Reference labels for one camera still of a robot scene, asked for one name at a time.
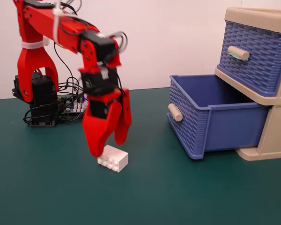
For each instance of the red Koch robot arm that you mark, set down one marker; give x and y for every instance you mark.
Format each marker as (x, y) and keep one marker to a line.
(37, 61)

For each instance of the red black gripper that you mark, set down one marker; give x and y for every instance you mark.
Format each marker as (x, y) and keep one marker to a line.
(98, 79)

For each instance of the white zip tie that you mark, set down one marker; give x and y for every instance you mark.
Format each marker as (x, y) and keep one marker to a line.
(56, 28)
(30, 45)

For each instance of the white toy brick cube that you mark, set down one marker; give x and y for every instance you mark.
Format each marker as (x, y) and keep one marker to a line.
(114, 159)

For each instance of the dark green table mat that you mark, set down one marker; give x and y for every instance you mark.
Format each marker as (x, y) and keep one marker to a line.
(154, 187)

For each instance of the black controller circuit board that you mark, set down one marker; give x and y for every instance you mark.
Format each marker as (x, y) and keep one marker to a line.
(72, 109)

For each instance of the beige plastic drawer cabinet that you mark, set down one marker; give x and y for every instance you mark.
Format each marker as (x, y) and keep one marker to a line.
(278, 131)

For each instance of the green tape strip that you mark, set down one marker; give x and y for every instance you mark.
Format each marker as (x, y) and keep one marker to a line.
(234, 56)

